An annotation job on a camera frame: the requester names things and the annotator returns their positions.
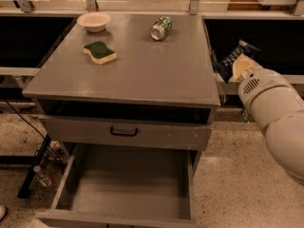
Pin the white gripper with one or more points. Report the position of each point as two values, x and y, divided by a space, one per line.
256 86

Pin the dark blue rxbar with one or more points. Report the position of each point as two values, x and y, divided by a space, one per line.
225 67

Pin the grey drawer cabinet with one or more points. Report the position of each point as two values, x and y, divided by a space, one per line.
170 81

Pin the closed grey top drawer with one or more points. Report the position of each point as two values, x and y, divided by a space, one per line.
156 135

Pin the open grey middle drawer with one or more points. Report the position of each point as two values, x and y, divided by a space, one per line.
124 187

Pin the green soda can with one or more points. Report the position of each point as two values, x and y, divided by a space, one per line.
161 28

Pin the green yellow sponge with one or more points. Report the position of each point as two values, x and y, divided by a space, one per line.
99 53

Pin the beige bowl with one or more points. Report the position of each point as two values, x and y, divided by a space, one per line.
94 21

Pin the clear plastic bottle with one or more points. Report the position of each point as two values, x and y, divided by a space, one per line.
42 176

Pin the metal bracket under shelf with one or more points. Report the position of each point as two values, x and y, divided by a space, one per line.
245 115

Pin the black drawer handle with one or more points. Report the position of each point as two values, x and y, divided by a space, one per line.
123 133

